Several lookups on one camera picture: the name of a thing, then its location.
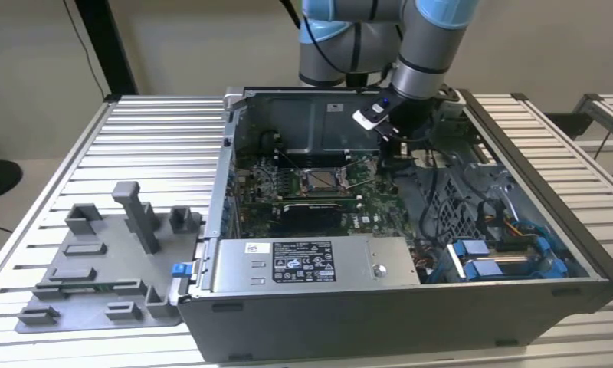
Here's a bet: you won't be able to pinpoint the CPU socket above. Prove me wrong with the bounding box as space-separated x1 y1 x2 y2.
295 166 354 197

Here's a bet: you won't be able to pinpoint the black case fan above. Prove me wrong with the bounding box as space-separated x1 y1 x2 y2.
258 130 282 155

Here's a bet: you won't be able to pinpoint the black graphics card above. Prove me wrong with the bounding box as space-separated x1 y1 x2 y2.
244 199 364 237

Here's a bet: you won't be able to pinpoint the green motherboard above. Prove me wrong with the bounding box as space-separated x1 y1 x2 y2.
232 151 422 239

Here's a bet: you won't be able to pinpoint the perforated metal disk cage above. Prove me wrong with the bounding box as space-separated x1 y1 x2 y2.
392 153 515 246

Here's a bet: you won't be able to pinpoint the thin black wall cable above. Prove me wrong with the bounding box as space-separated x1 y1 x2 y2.
60 0 108 101

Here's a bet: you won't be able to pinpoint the green RAM stick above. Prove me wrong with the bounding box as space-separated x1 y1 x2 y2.
33 281 140 293

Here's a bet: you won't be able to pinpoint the black upright post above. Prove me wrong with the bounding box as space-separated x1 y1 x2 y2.
73 0 140 97

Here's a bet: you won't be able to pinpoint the blue disk carrier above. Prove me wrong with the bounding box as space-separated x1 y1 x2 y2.
463 258 503 281
450 238 491 257

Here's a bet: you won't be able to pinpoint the blue data cable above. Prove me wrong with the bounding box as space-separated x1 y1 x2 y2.
511 217 551 241

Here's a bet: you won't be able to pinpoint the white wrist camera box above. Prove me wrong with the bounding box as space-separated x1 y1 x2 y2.
352 97 396 134

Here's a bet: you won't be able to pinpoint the silver green CPU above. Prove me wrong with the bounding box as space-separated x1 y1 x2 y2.
306 172 342 192

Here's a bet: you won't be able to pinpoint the grey parts rack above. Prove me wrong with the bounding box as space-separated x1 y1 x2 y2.
13 180 207 335

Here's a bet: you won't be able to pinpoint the thin wire locking lever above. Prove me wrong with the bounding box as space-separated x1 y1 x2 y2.
276 149 303 172

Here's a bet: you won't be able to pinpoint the orange yellow wires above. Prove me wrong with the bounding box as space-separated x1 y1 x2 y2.
506 216 526 241

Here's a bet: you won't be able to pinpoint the black grey PC case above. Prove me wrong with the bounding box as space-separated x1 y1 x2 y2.
176 86 613 363

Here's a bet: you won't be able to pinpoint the silver power supply box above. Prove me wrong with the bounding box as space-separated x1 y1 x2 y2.
208 236 423 291

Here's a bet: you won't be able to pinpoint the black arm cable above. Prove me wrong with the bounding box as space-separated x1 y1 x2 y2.
280 0 406 87

